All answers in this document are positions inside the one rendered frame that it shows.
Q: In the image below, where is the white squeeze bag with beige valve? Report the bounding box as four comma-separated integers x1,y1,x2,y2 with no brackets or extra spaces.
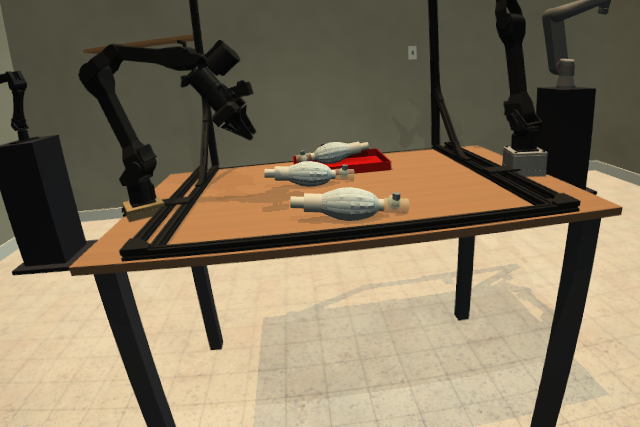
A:
291,187,409,221

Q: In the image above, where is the red tray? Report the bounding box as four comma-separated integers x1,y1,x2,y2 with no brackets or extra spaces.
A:
322,149,391,174

